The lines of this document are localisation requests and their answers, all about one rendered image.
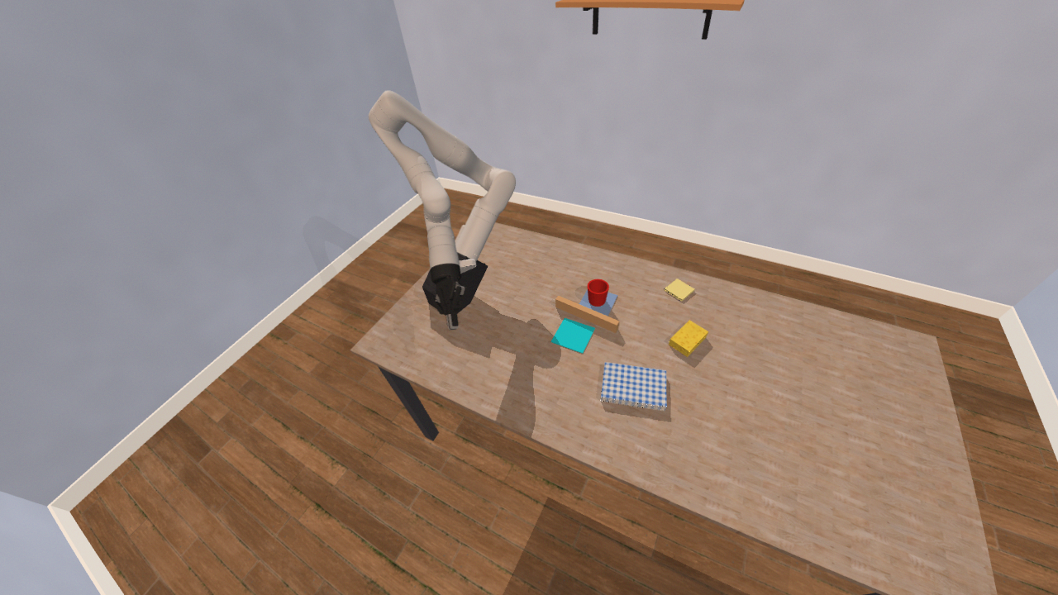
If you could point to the yellow sponge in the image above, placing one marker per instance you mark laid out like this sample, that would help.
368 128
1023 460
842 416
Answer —
688 338

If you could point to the yellow sticky-note pad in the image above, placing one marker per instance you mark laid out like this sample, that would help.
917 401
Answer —
679 289

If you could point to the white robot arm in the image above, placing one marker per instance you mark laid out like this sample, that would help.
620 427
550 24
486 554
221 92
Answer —
388 115

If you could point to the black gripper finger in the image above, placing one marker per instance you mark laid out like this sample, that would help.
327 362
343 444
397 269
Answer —
440 305
453 309

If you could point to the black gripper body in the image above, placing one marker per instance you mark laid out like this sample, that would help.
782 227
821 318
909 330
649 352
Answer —
446 275

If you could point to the red cup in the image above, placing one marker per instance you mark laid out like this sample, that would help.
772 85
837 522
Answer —
597 292

